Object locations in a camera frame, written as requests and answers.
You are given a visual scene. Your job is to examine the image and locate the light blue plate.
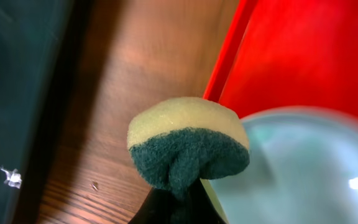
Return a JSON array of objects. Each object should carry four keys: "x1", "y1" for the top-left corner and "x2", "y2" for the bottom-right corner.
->
[{"x1": 211, "y1": 108, "x2": 358, "y2": 224}]

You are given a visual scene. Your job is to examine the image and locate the black water tray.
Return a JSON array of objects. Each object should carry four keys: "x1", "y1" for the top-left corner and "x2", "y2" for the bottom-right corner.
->
[{"x1": 0, "y1": 0, "x2": 73, "y2": 223}]

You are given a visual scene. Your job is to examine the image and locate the green yellow sponge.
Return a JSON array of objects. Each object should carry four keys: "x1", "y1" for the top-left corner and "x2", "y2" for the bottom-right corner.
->
[{"x1": 127, "y1": 97, "x2": 250, "y2": 200}]

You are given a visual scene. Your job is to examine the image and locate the red plastic tray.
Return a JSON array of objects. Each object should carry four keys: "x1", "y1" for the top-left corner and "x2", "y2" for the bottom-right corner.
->
[{"x1": 204, "y1": 0, "x2": 358, "y2": 119}]

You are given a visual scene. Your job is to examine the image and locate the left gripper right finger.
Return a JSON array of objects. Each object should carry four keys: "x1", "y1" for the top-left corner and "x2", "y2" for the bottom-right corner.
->
[{"x1": 185, "y1": 180, "x2": 226, "y2": 224}]

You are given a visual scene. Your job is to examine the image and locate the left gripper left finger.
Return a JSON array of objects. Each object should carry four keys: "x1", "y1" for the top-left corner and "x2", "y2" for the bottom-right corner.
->
[{"x1": 128, "y1": 188, "x2": 174, "y2": 224}]

